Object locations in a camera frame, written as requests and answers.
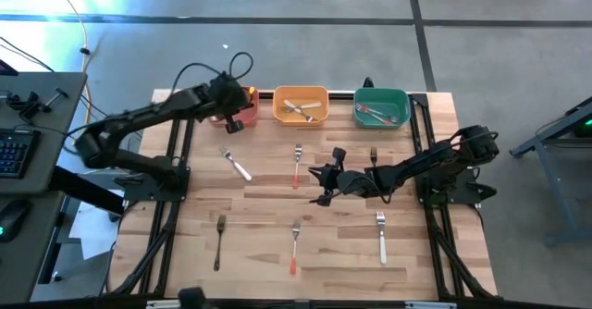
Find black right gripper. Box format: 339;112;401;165
308;146;374;207

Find green plastic bin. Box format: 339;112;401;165
353;87;412;130

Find black computer mouse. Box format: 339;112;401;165
0;199;32;243

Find yellow cable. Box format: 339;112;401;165
45;0;93;116

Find white paper sheet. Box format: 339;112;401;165
68;188;126;260

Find white-handled silver fork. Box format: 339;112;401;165
280;101;324;115
218;145;253;183
282;98;315;123
376;210;389;266

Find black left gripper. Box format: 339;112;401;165
207;71;253;135

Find black table cross rail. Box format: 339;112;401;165
252;90;420;101

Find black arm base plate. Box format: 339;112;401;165
122;166;191;203
413;167;482;204

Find black round object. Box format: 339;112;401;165
178;286;207;308

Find black aluminium frame rails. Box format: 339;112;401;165
104;90;204;296
409;92;499;300

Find grey metal side table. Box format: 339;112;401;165
508;96;592;248

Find yellow plastic bin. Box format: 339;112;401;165
272;85;330;128

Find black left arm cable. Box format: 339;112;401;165
170;52;254;95

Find grey desk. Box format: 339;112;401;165
0;71;126;305

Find orange-handled silver fork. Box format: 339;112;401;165
291;142;303;191
364;106;401;124
355;103;395;126
290;219;302;277

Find black table edge rail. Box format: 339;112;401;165
0;294;592;309

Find black clamp tool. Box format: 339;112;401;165
5;86;70;119

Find orange plastic bin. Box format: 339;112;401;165
207;85;260;129

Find black backlit keyboard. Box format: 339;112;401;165
0;128;42;179

